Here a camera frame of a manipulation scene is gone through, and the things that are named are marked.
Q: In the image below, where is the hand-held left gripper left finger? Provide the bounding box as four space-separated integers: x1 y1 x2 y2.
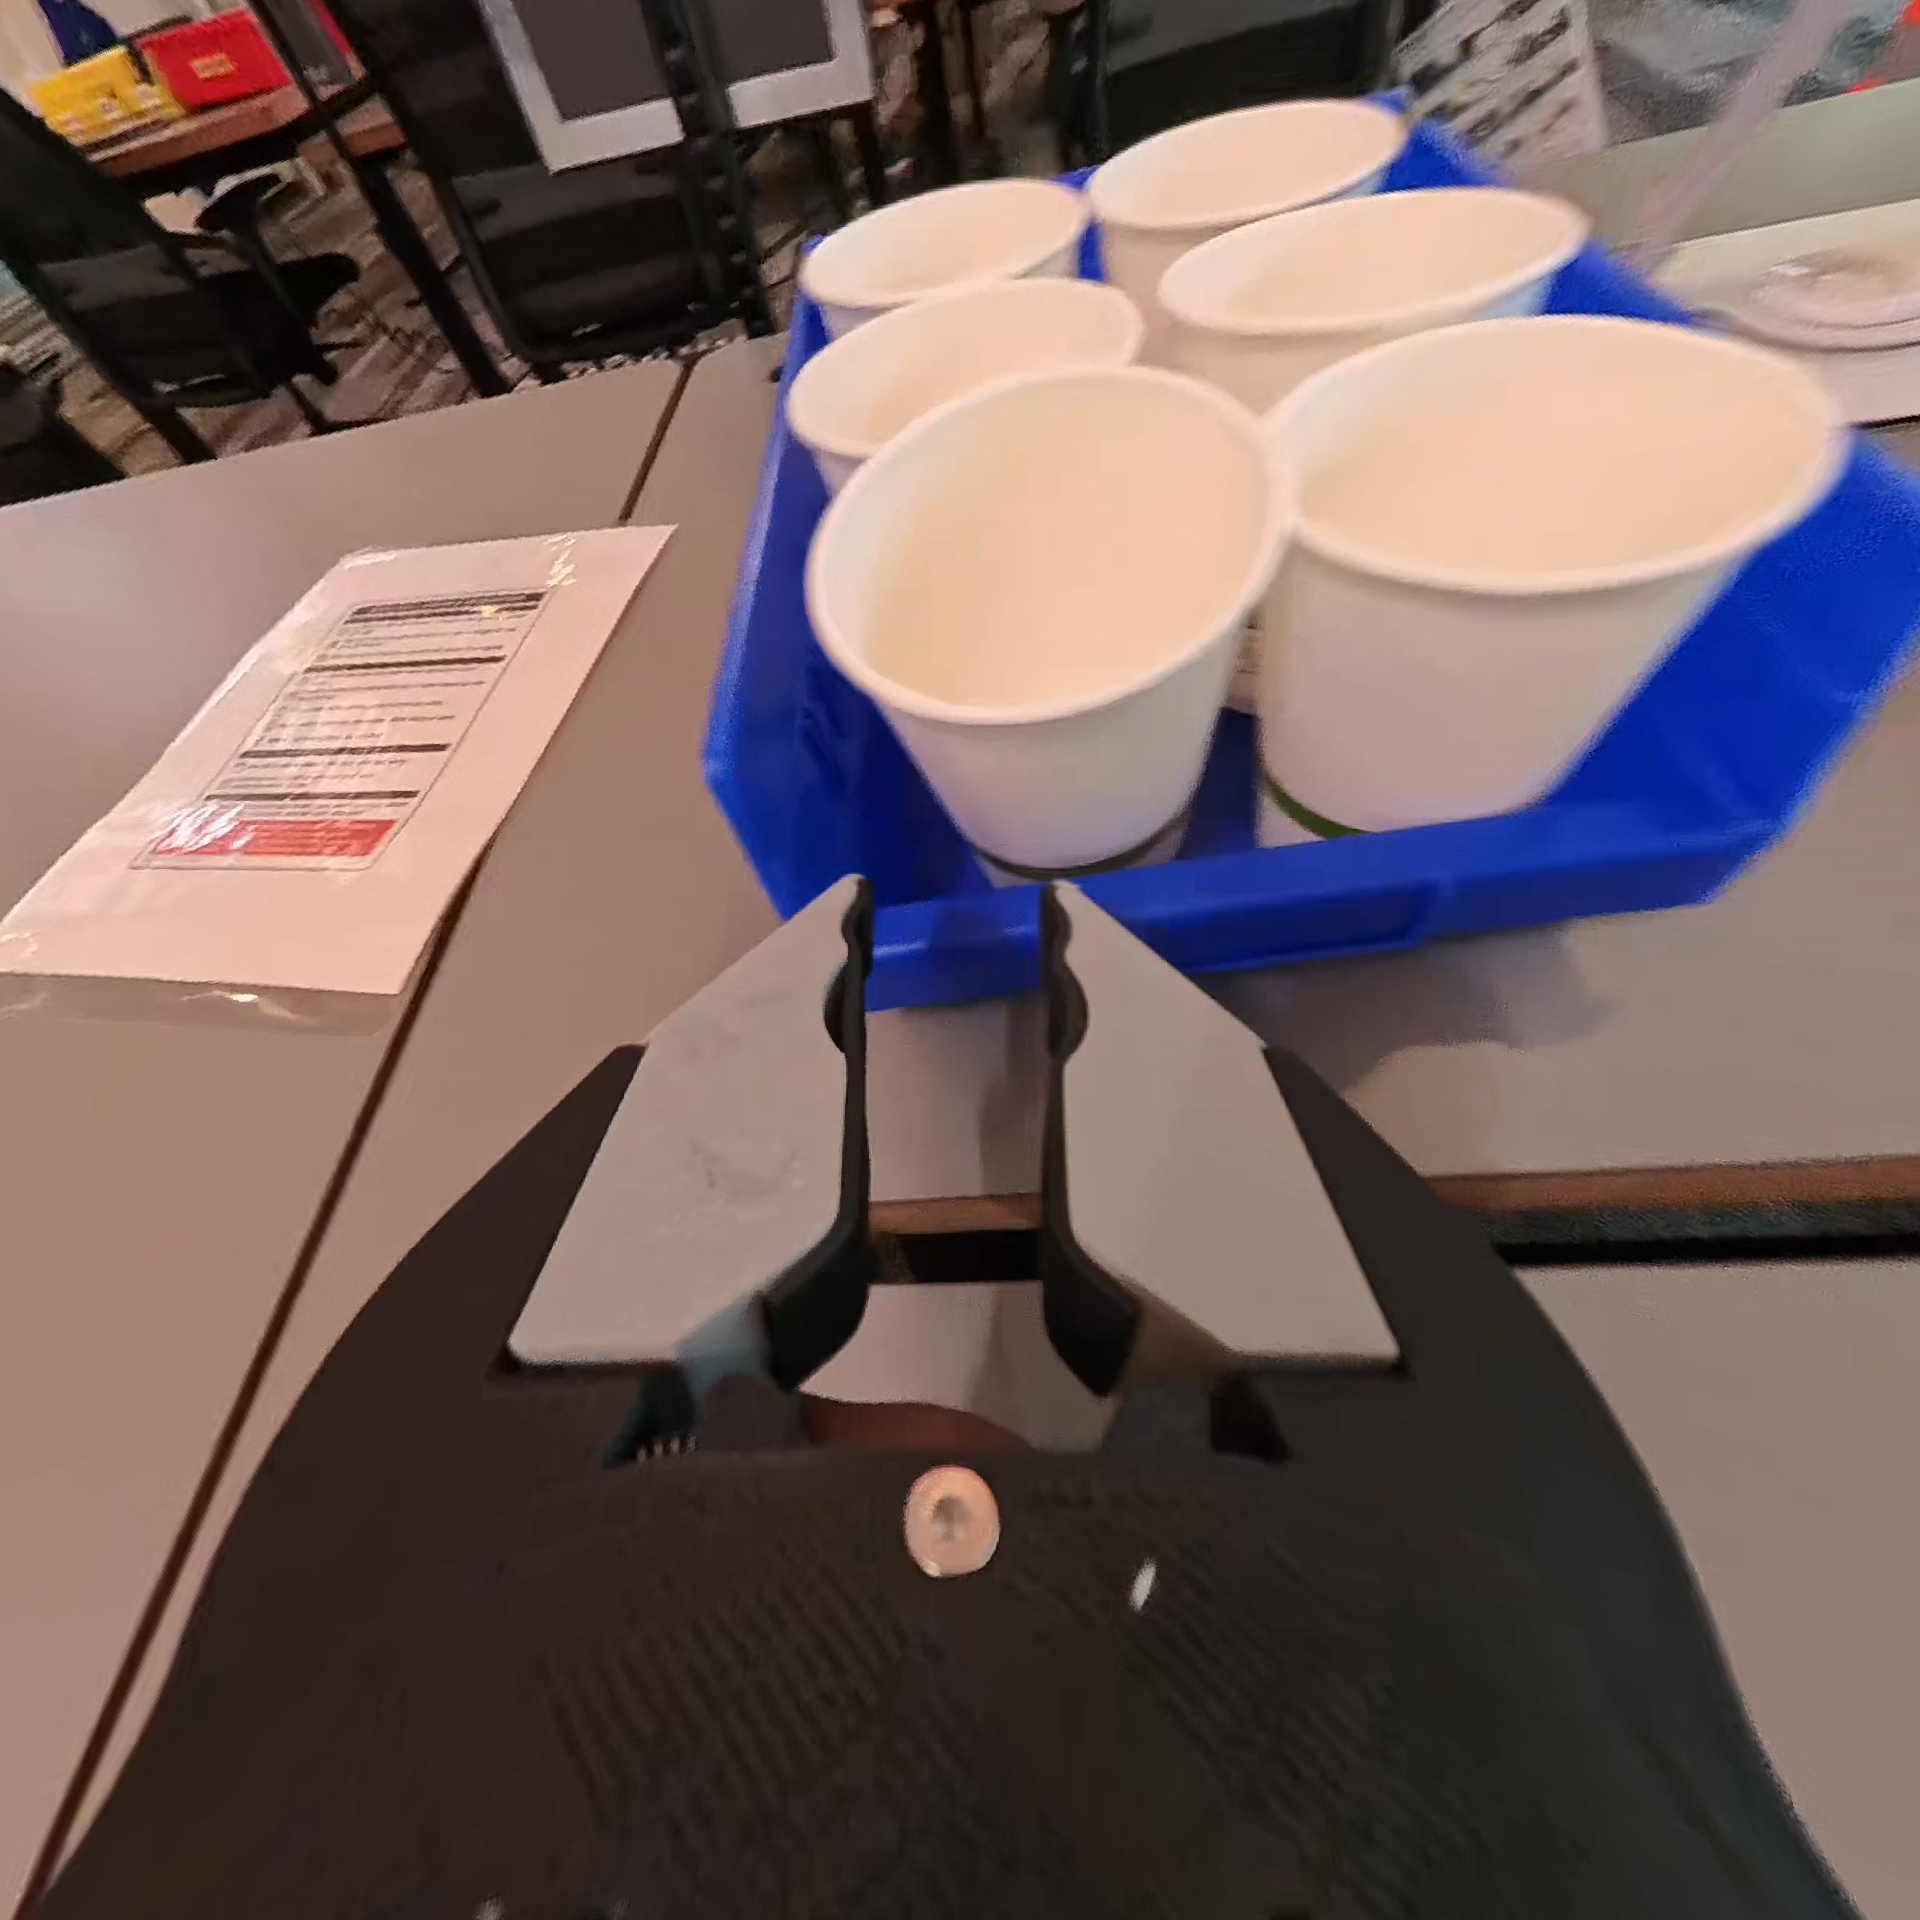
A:
504 874 880 1390

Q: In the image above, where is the laminated printed sheet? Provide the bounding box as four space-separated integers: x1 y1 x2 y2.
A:
0 524 681 1037

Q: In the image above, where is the printed photo leaflet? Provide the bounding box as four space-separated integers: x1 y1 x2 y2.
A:
1395 0 1597 151

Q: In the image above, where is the grey rolling partition board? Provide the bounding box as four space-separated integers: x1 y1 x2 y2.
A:
477 0 880 173

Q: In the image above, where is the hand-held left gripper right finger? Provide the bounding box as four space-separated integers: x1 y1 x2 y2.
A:
1039 875 1409 1399

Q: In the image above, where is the wooden office desk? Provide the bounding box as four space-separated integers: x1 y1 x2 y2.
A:
74 81 408 182

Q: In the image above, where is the black office chair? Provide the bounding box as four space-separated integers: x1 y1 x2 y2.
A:
0 90 363 468
1051 0 1405 160

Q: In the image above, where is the yellow plastic bin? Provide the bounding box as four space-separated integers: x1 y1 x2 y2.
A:
30 44 183 144

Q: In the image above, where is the blue plastic bin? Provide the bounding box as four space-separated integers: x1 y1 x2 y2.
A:
702 90 1920 1013

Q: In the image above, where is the wooden white document stand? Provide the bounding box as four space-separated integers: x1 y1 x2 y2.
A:
1643 0 1920 431

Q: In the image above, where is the red plastic bin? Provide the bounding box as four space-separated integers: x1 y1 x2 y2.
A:
135 6 310 113

